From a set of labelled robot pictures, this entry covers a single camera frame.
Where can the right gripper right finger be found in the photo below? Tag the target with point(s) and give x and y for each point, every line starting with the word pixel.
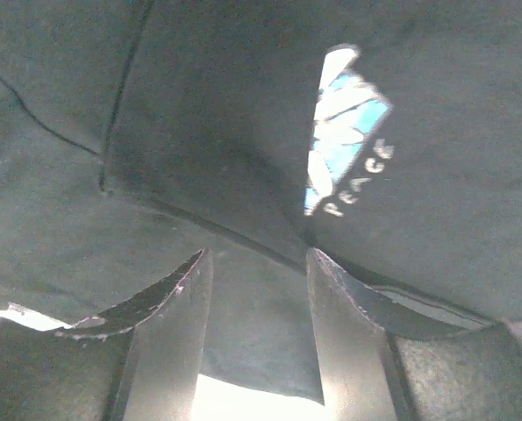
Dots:
pixel 379 359

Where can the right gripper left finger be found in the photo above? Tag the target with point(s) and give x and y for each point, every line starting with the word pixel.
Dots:
pixel 137 360

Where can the black daisy t-shirt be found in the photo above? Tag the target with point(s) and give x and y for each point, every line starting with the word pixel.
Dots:
pixel 386 133

